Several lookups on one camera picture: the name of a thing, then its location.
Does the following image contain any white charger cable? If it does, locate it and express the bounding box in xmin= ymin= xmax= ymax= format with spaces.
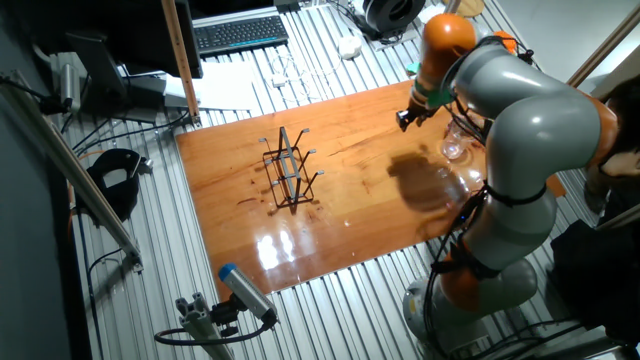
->
xmin=269 ymin=52 xmax=346 ymax=104

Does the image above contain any grey cylindrical camera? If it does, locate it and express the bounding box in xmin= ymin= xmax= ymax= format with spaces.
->
xmin=58 ymin=62 xmax=82 ymax=114

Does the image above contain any long wooden beam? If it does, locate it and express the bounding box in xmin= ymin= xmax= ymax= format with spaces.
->
xmin=160 ymin=0 xmax=202 ymax=126

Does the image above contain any wooden board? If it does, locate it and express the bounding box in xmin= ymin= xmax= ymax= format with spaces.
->
xmin=174 ymin=79 xmax=569 ymax=301

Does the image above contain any tan wooden disc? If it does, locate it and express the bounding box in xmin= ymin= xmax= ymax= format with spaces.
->
xmin=442 ymin=0 xmax=486 ymax=19

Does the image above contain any slanted aluminium frame beam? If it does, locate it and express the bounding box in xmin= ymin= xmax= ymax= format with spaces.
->
xmin=0 ymin=69 xmax=144 ymax=274

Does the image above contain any seated person dark hair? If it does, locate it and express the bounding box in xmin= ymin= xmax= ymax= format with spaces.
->
xmin=549 ymin=74 xmax=640 ymax=346

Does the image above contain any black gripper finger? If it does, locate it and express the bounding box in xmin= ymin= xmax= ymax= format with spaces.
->
xmin=395 ymin=108 xmax=416 ymax=133

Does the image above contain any white paper sheet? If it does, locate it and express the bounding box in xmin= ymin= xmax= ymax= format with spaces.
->
xmin=164 ymin=59 xmax=259 ymax=112

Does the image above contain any black round strap device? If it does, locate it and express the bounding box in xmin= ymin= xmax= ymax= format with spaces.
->
xmin=85 ymin=148 xmax=154 ymax=224

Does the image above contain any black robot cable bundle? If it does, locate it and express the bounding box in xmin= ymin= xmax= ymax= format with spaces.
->
xmin=422 ymin=39 xmax=551 ymax=360

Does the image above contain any grey camera blue cap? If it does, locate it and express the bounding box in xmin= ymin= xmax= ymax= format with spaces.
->
xmin=217 ymin=263 xmax=279 ymax=326

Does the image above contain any black round drum device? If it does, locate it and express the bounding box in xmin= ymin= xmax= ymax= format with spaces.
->
xmin=360 ymin=0 xmax=427 ymax=41

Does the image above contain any black wire cup rack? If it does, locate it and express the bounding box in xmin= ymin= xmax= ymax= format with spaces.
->
xmin=257 ymin=125 xmax=325 ymax=210

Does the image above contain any black camera cable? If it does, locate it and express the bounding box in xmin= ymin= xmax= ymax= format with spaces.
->
xmin=153 ymin=319 xmax=276 ymax=347

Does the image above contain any clear glass cup with handle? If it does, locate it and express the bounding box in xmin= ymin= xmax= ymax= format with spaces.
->
xmin=440 ymin=117 xmax=477 ymax=161

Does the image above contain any white lumpy plastic object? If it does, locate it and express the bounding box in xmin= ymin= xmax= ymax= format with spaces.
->
xmin=337 ymin=35 xmax=363 ymax=60

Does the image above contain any aluminium profile camera mount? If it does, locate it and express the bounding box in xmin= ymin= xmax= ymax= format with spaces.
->
xmin=174 ymin=292 xmax=234 ymax=360

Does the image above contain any black computer keyboard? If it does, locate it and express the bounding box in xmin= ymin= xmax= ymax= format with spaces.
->
xmin=193 ymin=14 xmax=290 ymax=57

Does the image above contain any black computer monitor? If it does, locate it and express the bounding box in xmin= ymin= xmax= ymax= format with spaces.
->
xmin=64 ymin=0 xmax=204 ymax=101

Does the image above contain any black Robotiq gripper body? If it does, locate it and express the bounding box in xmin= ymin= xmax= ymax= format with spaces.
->
xmin=405 ymin=94 xmax=441 ymax=125

